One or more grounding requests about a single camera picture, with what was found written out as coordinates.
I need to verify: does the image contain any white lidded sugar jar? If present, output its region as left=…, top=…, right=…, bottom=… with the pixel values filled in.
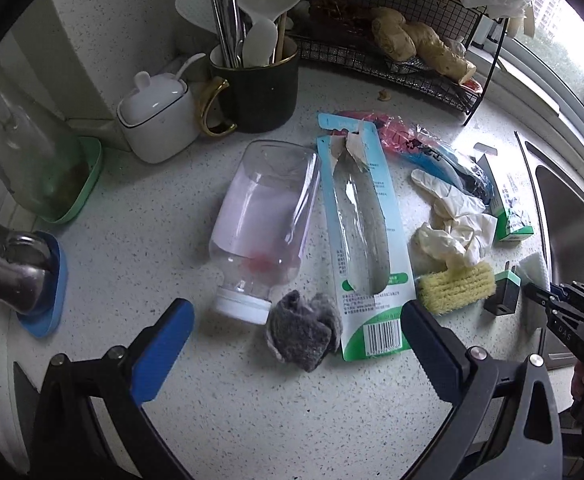
left=117, top=71, right=200, bottom=165

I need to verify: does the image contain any yellow bristle brush blue handle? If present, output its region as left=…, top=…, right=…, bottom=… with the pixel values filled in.
left=416, top=260, right=497, bottom=317

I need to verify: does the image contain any long ginger root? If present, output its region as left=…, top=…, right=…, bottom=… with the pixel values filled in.
left=404, top=22, right=477, bottom=83

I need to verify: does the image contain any green and white carton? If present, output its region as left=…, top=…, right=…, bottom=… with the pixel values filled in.
left=473, top=142, right=535, bottom=245

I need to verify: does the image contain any window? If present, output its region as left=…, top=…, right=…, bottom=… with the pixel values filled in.
left=496, top=0, right=584, bottom=131

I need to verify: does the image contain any grey scouring pad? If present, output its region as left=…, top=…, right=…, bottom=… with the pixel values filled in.
left=264, top=289, right=343, bottom=373

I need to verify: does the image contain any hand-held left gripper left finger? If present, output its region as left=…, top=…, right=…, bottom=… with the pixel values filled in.
left=14, top=298, right=195, bottom=480

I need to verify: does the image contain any torn blue green blister card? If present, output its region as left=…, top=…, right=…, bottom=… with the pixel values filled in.
left=317, top=112, right=417, bottom=363

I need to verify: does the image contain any wooden stick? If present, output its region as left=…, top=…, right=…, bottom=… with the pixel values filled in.
left=273, top=0, right=293, bottom=62

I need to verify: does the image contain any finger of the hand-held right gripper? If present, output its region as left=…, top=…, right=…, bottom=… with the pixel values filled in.
left=520, top=282, right=557, bottom=311
left=552, top=282, right=584, bottom=311

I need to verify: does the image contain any red dried chili packet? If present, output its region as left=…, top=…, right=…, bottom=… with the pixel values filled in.
left=309, top=0, right=373, bottom=43

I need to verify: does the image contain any clear glass jar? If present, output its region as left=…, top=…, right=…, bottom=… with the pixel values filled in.
left=0, top=67, right=88, bottom=216

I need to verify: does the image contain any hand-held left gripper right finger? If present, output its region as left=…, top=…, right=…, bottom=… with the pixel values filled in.
left=401, top=300, right=565, bottom=480

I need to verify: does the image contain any white latex glove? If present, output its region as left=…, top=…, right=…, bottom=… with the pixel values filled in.
left=411, top=168, right=487, bottom=218

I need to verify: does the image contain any bundle of metal chopsticks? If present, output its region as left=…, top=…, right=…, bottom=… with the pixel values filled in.
left=207, top=0, right=247, bottom=68

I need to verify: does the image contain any white jar spoon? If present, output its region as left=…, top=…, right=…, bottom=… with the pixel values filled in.
left=174, top=52, right=207, bottom=81

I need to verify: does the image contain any pink and blue plastic bag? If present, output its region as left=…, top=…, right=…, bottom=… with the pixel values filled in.
left=334, top=110, right=495, bottom=206

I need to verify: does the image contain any black mug gold handle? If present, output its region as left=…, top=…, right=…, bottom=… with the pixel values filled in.
left=199, top=35, right=300, bottom=137

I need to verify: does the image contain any cream latex glove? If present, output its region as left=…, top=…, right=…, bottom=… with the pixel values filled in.
left=412, top=212, right=498, bottom=268

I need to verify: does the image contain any steel sink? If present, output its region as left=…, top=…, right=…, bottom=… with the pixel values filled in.
left=514, top=130, right=584, bottom=371

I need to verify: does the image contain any clear plastic bottle white cap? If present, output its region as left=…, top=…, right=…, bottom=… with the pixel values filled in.
left=208, top=140, right=321, bottom=326

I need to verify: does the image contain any small black box green top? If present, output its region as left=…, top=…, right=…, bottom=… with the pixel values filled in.
left=482, top=261, right=522, bottom=317

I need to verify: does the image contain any metal pot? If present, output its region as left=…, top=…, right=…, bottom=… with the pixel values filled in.
left=0, top=216, right=55, bottom=317

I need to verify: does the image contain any black wire rack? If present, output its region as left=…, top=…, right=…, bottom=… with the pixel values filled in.
left=287, top=0, right=505, bottom=127

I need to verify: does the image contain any small white spoon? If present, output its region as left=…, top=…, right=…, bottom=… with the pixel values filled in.
left=242, top=17, right=279, bottom=68

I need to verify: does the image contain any white tissue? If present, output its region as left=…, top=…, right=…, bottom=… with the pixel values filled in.
left=514, top=251, right=552, bottom=291

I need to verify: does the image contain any round ginger root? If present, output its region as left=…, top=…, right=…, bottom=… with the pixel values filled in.
left=372, top=7, right=417, bottom=61

